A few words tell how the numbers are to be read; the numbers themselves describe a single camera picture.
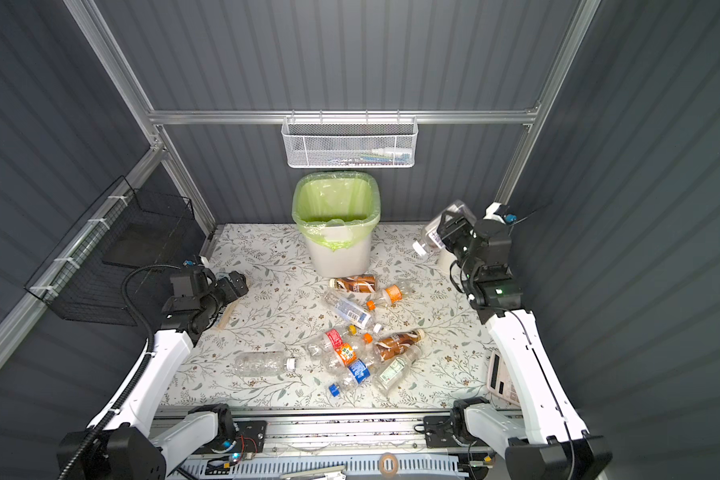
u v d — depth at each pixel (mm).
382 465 708
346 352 823
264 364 838
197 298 614
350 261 968
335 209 1047
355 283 984
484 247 480
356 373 788
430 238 693
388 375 843
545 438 373
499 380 801
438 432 737
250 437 723
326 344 867
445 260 1001
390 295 953
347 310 909
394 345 841
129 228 791
